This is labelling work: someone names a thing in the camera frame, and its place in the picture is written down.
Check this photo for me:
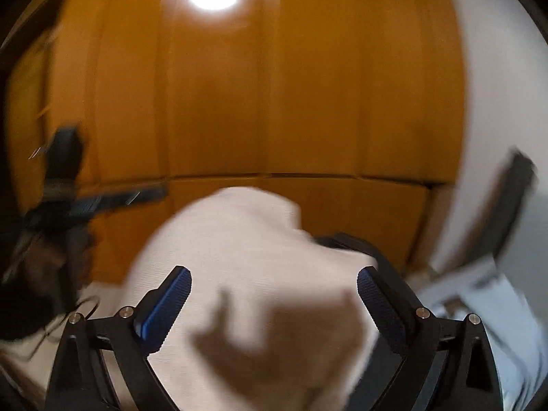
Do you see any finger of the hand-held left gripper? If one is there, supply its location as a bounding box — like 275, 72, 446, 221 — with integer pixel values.
79, 185, 169, 217

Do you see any grey hooded sweatshirt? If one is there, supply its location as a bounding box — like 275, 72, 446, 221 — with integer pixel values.
417, 254, 538, 399

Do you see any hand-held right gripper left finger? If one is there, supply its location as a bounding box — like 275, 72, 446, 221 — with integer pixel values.
45, 265, 193, 411

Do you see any grey yellow blue headboard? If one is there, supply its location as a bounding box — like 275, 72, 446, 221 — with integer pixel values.
483, 149, 539, 260

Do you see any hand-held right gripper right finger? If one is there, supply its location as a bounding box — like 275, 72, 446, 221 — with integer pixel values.
357, 265, 505, 411

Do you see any beige knit garment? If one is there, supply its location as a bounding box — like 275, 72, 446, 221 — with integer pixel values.
122, 186, 383, 411

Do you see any wooden wardrobe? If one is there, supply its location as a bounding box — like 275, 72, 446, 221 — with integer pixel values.
4, 0, 468, 294

